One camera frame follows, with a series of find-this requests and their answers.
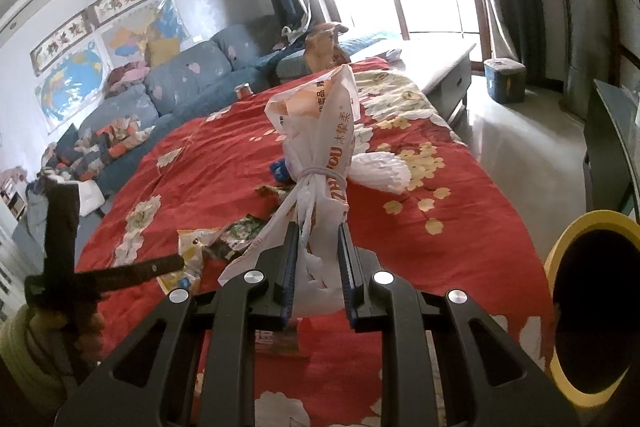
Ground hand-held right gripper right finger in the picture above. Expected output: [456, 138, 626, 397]
[337, 223, 583, 427]

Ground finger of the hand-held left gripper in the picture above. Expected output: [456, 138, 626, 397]
[100, 254, 186, 294]

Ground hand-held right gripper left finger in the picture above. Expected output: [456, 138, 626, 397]
[55, 223, 306, 427]

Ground yellow snack wrapper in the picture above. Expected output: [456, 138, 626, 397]
[160, 227, 221, 293]

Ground white printed plastic bag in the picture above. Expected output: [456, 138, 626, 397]
[217, 64, 411, 318]

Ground yellow hoop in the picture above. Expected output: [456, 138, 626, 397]
[542, 209, 640, 408]

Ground person's left hand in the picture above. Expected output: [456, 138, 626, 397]
[75, 309, 104, 358]

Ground green snack wrapper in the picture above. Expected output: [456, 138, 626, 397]
[207, 217, 273, 260]

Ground small red packet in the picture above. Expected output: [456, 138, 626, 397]
[255, 329, 301, 358]

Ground pile of colourful clothes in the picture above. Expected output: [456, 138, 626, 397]
[42, 117, 156, 182]

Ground crumpled blue gloves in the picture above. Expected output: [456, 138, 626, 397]
[270, 159, 296, 182]

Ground red floral blanket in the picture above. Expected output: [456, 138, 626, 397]
[75, 57, 561, 427]

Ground world map poster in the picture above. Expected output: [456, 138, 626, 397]
[34, 49, 108, 132]

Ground pink clothes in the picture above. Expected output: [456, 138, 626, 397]
[105, 62, 151, 90]

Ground yellow pillow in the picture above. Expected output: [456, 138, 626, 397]
[145, 38, 181, 68]

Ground blue floral sofa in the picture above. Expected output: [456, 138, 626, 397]
[15, 24, 401, 228]

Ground country map poster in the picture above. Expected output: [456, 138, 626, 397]
[100, 0, 191, 68]

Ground brown paper bag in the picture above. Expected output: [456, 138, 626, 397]
[302, 22, 351, 72]

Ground white low table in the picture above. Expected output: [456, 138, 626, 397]
[405, 39, 478, 125]

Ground blue storage stool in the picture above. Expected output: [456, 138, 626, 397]
[482, 57, 528, 105]

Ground white standing air conditioner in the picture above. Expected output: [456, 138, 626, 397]
[545, 0, 626, 120]

